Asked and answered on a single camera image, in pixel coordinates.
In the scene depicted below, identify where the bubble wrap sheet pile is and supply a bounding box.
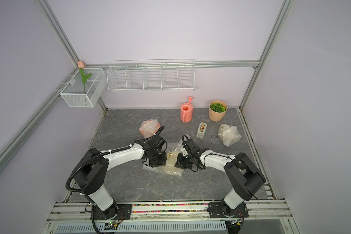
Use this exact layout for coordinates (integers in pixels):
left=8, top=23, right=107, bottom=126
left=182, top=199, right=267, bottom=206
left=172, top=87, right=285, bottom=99
left=142, top=140, right=184, bottom=177

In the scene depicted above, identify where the cream beige plate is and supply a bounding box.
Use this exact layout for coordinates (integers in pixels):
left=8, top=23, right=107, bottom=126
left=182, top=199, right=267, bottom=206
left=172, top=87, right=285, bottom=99
left=164, top=151, right=182, bottom=176

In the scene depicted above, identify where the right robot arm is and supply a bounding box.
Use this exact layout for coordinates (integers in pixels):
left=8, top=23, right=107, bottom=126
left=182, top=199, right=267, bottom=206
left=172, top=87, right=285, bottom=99
left=175, top=135, right=266, bottom=217

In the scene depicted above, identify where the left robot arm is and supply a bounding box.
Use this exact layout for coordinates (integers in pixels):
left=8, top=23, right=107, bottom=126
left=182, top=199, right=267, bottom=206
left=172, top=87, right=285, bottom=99
left=65, top=135, right=168, bottom=212

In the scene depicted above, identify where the pink watering can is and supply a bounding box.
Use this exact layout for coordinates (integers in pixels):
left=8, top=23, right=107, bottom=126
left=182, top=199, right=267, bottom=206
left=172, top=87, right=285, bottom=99
left=180, top=97, right=194, bottom=123

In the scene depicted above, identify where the potted green plant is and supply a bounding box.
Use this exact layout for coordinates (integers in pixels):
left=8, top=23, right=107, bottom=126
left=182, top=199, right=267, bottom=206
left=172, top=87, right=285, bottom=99
left=209, top=100, right=228, bottom=122

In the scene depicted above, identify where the pink artificial tulip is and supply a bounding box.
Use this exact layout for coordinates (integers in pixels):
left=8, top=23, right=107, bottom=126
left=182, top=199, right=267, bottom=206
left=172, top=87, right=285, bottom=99
left=78, top=61, right=92, bottom=94

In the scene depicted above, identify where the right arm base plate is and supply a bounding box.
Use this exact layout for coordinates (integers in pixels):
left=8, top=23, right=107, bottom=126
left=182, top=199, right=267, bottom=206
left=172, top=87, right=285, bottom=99
left=207, top=202, right=249, bottom=218

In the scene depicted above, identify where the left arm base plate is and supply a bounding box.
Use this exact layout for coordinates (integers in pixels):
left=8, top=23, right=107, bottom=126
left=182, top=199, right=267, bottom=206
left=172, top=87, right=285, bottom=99
left=92, top=203, right=133, bottom=221

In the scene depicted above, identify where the long white wire basket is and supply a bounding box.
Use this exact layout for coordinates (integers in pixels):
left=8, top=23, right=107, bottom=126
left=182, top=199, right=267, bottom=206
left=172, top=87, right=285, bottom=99
left=106, top=59, right=196, bottom=91

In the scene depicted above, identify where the small white wire basket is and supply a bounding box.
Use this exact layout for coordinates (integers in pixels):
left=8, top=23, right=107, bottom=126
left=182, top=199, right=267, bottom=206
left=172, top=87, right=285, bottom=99
left=60, top=68, right=107, bottom=108

